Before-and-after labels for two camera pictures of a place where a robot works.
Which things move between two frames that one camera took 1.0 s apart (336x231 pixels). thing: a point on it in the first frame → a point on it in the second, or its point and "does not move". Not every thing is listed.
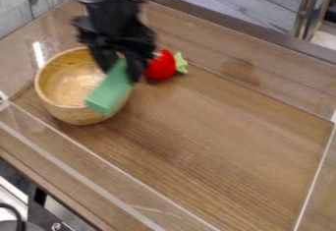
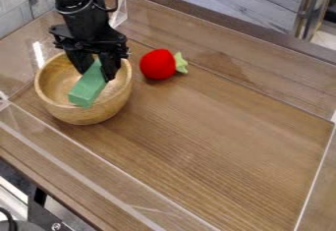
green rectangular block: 112,90 → 89,85
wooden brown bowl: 65,78 does not move
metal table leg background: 312,12 does not move
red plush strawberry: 164,67 does not move
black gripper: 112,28 → 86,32
